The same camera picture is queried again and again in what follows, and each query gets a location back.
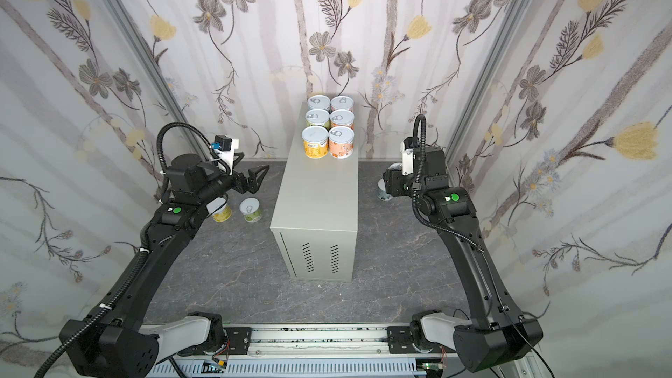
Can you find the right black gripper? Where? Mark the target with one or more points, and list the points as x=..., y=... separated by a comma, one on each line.
x=391, y=184

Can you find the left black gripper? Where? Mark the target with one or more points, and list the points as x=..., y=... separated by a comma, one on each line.
x=252, y=185

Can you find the teal labelled can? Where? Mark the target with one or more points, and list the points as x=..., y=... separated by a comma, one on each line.
x=382, y=193

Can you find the orange yellow labelled can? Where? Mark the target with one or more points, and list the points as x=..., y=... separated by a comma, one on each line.
x=315, y=140

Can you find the green white labelled can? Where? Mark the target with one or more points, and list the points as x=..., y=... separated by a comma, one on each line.
x=319, y=118

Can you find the brown labelled can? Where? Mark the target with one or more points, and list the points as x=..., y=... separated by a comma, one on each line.
x=342, y=118

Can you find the blue labelled can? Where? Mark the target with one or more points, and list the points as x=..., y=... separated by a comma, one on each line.
x=319, y=102

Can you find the pink labelled can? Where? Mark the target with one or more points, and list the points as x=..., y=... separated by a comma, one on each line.
x=342, y=103

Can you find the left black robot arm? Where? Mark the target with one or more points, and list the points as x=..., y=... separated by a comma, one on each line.
x=189, y=184

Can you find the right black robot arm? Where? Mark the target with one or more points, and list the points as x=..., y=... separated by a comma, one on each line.
x=496, y=330

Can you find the grey metal cabinet counter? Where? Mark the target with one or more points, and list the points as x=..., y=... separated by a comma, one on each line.
x=315, y=220

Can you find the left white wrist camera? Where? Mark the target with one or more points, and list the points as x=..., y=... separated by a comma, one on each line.
x=225, y=148

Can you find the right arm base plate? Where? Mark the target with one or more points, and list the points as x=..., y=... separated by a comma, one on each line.
x=400, y=340

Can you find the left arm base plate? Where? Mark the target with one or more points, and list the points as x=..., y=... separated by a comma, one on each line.
x=222, y=341

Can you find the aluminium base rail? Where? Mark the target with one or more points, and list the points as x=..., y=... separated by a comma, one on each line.
x=315, y=338

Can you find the white slotted cable duct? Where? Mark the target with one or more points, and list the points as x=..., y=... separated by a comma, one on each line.
x=303, y=368

